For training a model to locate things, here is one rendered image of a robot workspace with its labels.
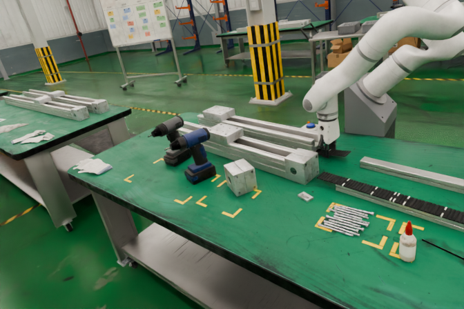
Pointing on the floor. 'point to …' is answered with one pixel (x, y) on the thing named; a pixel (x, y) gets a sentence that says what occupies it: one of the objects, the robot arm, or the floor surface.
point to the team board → (139, 23)
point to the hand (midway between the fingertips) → (329, 150)
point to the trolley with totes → (350, 29)
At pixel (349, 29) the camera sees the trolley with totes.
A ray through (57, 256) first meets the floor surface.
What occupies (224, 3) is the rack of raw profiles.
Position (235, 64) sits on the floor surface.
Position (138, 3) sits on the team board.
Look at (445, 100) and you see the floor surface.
